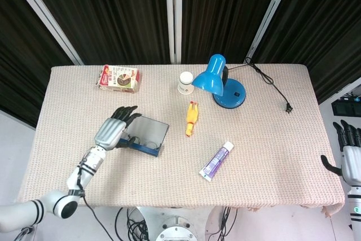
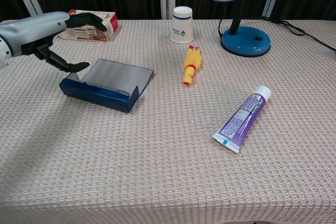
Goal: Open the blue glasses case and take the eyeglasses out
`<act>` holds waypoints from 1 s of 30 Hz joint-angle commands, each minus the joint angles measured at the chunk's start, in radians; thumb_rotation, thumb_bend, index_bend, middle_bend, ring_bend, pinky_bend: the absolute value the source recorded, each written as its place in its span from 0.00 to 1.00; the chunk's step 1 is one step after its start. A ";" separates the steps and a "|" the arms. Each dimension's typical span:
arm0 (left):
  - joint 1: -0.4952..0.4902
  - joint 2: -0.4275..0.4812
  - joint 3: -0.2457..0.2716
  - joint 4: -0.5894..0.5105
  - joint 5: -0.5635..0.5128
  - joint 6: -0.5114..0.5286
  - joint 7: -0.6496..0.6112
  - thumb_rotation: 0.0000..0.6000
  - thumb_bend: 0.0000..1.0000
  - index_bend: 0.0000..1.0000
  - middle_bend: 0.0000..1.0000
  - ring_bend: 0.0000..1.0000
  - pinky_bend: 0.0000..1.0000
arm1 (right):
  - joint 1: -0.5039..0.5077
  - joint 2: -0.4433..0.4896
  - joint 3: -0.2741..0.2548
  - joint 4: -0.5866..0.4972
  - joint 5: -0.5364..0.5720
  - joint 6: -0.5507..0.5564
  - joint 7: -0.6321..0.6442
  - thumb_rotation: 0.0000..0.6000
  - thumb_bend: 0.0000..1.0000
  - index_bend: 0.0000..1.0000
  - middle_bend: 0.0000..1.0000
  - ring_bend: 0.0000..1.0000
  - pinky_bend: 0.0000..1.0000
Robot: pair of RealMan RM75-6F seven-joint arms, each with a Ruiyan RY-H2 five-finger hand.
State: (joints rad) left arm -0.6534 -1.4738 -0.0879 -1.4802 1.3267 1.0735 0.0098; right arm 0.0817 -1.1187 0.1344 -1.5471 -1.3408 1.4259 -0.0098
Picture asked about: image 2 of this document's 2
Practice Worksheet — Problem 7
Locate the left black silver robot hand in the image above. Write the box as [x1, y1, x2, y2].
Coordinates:
[0, 11, 108, 73]

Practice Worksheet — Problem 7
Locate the blue glasses case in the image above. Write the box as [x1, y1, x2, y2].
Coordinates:
[59, 58, 155, 114]

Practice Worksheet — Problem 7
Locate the beige waffle-weave tablecloth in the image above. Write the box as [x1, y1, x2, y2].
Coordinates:
[0, 19, 336, 224]

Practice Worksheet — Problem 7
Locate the red white food carton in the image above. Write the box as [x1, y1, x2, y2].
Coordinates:
[58, 9, 119, 42]

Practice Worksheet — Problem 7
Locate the white paper cup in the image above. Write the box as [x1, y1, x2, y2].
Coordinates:
[170, 6, 194, 44]

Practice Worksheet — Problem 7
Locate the yellow rubber chicken toy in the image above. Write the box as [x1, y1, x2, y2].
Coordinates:
[182, 44, 204, 87]

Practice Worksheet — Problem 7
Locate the blue desk lamp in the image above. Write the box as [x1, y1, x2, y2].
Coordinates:
[191, 0, 271, 58]

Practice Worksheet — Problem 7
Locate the purple white toothpaste tube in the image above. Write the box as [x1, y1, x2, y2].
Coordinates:
[212, 85, 272, 154]

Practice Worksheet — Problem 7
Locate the black lamp power cable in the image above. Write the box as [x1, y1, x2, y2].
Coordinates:
[217, 15, 336, 53]

